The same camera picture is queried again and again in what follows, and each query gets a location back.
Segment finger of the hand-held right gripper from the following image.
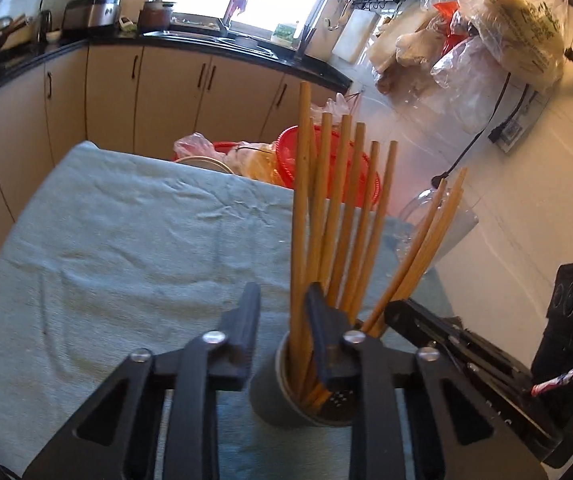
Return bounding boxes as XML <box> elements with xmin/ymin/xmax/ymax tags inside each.
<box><xmin>384</xmin><ymin>298</ymin><xmax>573</xmax><ymax>469</ymax></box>

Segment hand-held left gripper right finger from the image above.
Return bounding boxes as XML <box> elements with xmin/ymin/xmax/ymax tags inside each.
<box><xmin>305</xmin><ymin>282</ymin><xmax>550</xmax><ymax>480</ymax></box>

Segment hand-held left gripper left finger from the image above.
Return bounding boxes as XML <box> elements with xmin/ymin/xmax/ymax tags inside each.
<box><xmin>21</xmin><ymin>282</ymin><xmax>262</xmax><ymax>480</ymax></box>

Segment grey chopstick holder cup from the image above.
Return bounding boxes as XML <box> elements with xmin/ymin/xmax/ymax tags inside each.
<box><xmin>249</xmin><ymin>327</ymin><xmax>362</xmax><ymax>428</ymax></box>

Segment bundle of wooden chopsticks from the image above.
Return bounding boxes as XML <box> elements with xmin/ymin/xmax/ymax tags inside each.
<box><xmin>289</xmin><ymin>81</ymin><xmax>468</xmax><ymax>411</ymax></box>

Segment clear plastic container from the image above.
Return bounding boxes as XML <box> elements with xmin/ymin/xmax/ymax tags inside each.
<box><xmin>397</xmin><ymin>187</ymin><xmax>480</xmax><ymax>257</ymax></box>

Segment light blue towel cloth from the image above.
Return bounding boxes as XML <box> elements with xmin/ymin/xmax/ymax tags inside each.
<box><xmin>0</xmin><ymin>140</ymin><xmax>455</xmax><ymax>480</ymax></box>

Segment yellowish plastic bag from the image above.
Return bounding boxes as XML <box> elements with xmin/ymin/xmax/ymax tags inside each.
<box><xmin>226</xmin><ymin>144</ymin><xmax>288</xmax><ymax>187</ymax></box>

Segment red plastic colander basket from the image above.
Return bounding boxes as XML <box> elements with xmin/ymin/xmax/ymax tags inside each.
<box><xmin>275</xmin><ymin>125</ymin><xmax>383</xmax><ymax>207</ymax></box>

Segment power strip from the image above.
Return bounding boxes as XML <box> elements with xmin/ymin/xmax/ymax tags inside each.
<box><xmin>489</xmin><ymin>89</ymin><xmax>550</xmax><ymax>154</ymax></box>

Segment crumpled clear plastic bag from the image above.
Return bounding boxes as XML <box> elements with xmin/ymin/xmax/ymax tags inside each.
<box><xmin>311</xmin><ymin>92</ymin><xmax>355</xmax><ymax>122</ymax></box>

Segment plastic bag with red label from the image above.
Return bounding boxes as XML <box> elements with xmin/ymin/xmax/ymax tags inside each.
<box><xmin>431</xmin><ymin>0</ymin><xmax>498</xmax><ymax>132</ymax></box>

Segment bag of brown food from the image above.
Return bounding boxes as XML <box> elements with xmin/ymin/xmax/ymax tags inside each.
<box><xmin>369</xmin><ymin>19</ymin><xmax>448</xmax><ymax>97</ymax></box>

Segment beige base kitchen cabinets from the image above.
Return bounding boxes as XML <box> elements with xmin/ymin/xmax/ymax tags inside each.
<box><xmin>0</xmin><ymin>30</ymin><xmax>353</xmax><ymax>311</ymax></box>

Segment white cutting board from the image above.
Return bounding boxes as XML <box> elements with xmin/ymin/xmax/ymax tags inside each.
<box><xmin>331</xmin><ymin>9</ymin><xmax>375</xmax><ymax>64</ymax></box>

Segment steel kitchen sink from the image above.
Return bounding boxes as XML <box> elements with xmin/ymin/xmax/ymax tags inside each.
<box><xmin>166</xmin><ymin>30</ymin><xmax>278</xmax><ymax>57</ymax></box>

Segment green dish sponge pack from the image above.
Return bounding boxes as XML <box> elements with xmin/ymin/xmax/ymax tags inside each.
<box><xmin>271</xmin><ymin>22</ymin><xmax>300</xmax><ymax>46</ymax></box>

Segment brown clay pot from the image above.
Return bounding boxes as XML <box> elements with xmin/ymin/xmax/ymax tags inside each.
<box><xmin>138</xmin><ymin>1</ymin><xmax>175</xmax><ymax>34</ymax></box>

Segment silver rice cooker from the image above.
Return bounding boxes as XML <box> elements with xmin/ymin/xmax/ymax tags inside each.
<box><xmin>61</xmin><ymin>0</ymin><xmax>122</xmax><ymax>31</ymax></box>

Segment steel kettle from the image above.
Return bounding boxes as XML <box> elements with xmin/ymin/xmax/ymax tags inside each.
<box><xmin>36</xmin><ymin>9</ymin><xmax>52</xmax><ymax>44</ymax></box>

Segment red white twisted cable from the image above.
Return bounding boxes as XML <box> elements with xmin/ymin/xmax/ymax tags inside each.
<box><xmin>531</xmin><ymin>357</ymin><xmax>573</xmax><ymax>397</ymax></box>

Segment black power cable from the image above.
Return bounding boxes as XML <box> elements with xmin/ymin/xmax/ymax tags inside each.
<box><xmin>431</xmin><ymin>72</ymin><xmax>513</xmax><ymax>189</ymax></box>

